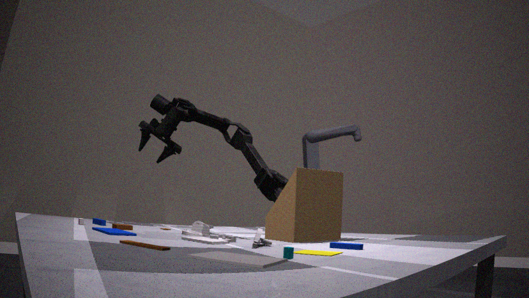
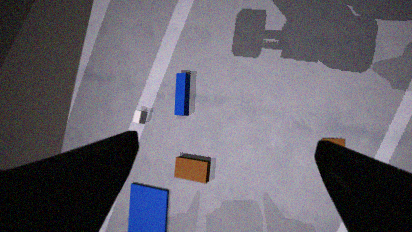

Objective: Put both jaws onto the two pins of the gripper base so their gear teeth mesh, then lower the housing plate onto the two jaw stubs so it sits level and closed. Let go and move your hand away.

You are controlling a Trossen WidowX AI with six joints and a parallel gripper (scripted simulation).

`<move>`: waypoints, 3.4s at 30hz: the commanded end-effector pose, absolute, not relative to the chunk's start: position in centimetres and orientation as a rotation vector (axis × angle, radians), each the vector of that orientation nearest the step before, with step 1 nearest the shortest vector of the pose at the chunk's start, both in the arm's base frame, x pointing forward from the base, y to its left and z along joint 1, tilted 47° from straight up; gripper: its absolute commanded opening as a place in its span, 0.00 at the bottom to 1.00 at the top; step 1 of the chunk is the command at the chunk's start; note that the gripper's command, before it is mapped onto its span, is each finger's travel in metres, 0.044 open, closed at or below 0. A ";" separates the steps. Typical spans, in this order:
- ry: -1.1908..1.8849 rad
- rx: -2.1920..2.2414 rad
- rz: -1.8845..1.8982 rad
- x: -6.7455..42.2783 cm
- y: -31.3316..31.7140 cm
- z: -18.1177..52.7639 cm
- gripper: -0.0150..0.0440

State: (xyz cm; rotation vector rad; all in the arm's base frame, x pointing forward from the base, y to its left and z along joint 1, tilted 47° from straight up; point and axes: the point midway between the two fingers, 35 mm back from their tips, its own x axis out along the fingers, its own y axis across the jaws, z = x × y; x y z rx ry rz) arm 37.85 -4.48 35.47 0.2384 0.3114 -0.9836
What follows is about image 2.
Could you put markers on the blue rectangular block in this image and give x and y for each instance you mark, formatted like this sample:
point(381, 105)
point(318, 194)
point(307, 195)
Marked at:
point(182, 94)

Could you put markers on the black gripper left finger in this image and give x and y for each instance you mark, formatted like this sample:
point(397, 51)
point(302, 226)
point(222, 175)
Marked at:
point(70, 192)

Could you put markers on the blue flat plate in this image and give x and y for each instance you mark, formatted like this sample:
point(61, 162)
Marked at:
point(148, 209)

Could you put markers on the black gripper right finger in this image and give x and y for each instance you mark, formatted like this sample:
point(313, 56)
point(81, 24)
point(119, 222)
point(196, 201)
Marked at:
point(369, 195)

